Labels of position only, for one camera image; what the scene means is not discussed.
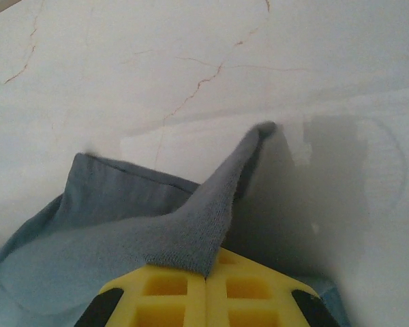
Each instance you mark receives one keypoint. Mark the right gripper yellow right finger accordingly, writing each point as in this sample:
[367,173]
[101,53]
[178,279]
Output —
[255,293]

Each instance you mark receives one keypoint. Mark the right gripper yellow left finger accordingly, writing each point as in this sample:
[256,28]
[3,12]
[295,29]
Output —
[163,299]

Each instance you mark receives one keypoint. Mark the gray t-shirt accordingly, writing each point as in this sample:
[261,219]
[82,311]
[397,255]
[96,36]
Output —
[105,238]

